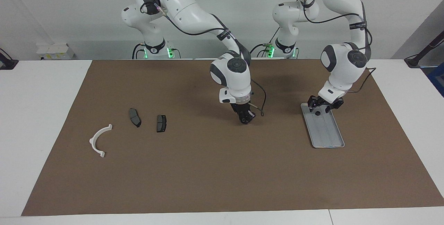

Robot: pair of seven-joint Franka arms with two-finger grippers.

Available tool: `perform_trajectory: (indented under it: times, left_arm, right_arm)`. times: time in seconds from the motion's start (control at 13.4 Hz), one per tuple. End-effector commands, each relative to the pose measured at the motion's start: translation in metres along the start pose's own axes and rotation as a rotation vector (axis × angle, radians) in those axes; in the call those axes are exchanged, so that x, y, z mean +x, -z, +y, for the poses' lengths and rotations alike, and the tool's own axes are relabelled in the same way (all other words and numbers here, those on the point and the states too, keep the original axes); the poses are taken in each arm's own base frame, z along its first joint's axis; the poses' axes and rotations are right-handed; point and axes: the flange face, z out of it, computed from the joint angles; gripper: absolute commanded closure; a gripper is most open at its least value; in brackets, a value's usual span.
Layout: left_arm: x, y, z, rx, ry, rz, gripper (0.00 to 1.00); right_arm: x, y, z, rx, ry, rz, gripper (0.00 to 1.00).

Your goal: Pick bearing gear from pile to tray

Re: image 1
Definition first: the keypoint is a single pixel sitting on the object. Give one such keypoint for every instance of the blue box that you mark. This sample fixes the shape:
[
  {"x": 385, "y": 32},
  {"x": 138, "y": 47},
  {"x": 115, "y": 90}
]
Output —
[{"x": 438, "y": 79}]

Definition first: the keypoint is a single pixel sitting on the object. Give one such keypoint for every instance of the rectangular dark grey brake pad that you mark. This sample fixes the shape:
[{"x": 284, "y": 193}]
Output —
[{"x": 161, "y": 123}]

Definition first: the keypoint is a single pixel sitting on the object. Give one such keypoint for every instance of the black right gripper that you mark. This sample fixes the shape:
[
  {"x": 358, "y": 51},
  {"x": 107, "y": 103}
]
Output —
[{"x": 241, "y": 107}]

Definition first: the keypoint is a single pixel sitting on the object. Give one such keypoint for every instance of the black angled pole stand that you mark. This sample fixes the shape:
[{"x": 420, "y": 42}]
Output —
[{"x": 414, "y": 61}]

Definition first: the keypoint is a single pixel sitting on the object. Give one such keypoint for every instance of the brown table mat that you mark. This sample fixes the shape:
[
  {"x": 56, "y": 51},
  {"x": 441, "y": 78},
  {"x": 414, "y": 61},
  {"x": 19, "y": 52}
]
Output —
[{"x": 208, "y": 169}]

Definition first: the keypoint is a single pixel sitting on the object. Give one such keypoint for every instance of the silver metal tray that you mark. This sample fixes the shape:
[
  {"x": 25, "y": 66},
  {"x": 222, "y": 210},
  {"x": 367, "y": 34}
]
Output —
[{"x": 327, "y": 131}]

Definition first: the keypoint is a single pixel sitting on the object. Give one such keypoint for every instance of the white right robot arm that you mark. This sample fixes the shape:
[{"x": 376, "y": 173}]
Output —
[{"x": 236, "y": 76}]

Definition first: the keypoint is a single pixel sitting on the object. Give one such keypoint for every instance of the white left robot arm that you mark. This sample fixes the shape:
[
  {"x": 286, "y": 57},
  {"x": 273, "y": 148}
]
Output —
[{"x": 341, "y": 65}]

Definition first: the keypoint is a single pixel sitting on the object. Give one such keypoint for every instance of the elongated dark grey brake pad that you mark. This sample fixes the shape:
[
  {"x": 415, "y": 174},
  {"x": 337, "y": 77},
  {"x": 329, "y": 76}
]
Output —
[{"x": 134, "y": 117}]

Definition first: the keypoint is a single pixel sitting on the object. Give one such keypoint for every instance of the white box with yellow labels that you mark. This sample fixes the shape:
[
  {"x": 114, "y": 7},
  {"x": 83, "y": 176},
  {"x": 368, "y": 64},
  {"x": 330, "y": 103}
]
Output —
[{"x": 55, "y": 51}]

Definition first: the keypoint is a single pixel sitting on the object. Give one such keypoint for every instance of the white semicircular bracket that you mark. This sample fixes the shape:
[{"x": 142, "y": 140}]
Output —
[{"x": 94, "y": 144}]

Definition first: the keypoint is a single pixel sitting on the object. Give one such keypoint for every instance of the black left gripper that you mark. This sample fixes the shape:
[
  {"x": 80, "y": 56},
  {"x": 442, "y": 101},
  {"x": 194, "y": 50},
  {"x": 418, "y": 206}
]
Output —
[{"x": 329, "y": 102}]

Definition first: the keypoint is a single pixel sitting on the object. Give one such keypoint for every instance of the black clamp stand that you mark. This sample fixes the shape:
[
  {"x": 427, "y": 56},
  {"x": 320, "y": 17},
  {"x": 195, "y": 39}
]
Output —
[{"x": 8, "y": 63}]

